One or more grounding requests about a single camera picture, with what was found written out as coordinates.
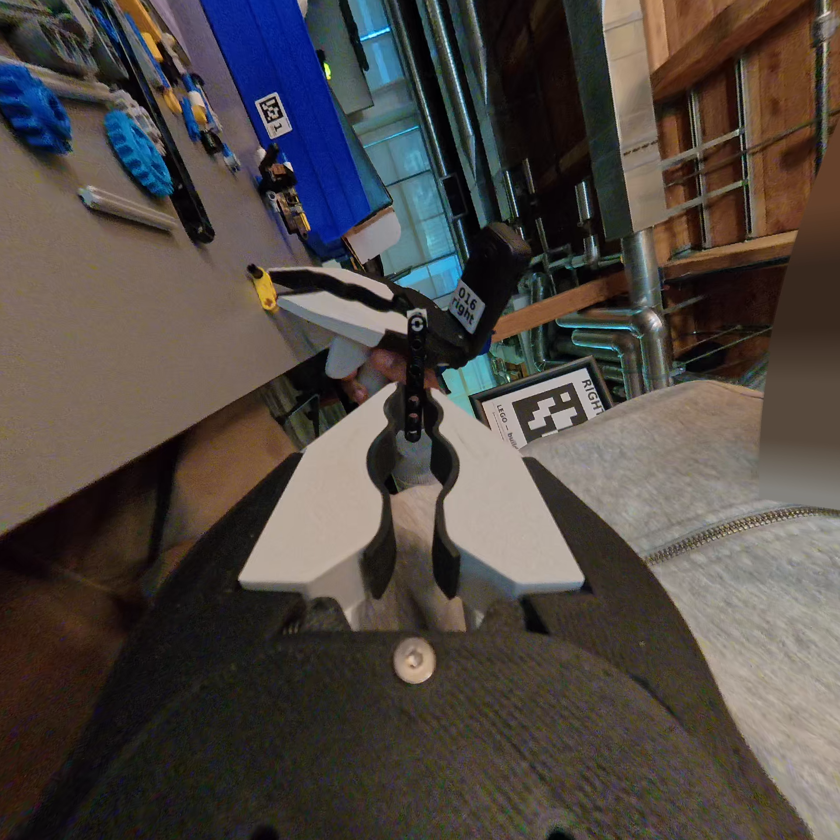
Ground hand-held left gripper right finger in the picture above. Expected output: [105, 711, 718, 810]
[424, 392, 586, 630]

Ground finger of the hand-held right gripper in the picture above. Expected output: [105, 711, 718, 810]
[277, 291, 403, 347]
[265, 264, 399, 311]

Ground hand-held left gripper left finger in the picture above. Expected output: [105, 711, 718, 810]
[238, 382, 404, 630]

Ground black lego beam with pins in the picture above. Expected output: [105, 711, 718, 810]
[405, 307, 429, 442]

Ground yellow lego connector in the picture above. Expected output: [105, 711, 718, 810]
[247, 264, 281, 311]

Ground small lego assembly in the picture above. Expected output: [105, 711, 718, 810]
[257, 143, 313, 238]

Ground long black lego beam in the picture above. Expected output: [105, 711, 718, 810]
[115, 20, 216, 245]

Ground light blue lego gear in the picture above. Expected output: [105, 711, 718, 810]
[104, 109, 174, 199]

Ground yellow lego beam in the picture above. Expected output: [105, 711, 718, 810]
[121, 0, 165, 61]

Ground long lego axle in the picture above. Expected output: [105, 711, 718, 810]
[0, 56, 116, 104]

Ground small dark blue lego gear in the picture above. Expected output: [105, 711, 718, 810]
[0, 62, 73, 156]

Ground person's right hand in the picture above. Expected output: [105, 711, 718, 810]
[344, 348, 441, 404]

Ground window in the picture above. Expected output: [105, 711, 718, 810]
[351, 13, 463, 283]

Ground framed tag sign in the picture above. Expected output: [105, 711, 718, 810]
[469, 356, 616, 455]

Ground wooden beam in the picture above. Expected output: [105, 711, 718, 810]
[492, 268, 634, 343]

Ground blue plastic bin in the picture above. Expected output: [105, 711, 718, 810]
[199, 0, 396, 260]

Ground metal conduit pipes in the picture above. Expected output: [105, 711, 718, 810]
[384, 0, 500, 263]

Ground round metal pipe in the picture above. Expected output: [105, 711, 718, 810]
[620, 230, 676, 398]

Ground grey sweatshirt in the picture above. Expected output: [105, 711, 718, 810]
[521, 379, 840, 840]

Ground rectangular metal duct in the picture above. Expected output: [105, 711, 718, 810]
[563, 0, 665, 242]

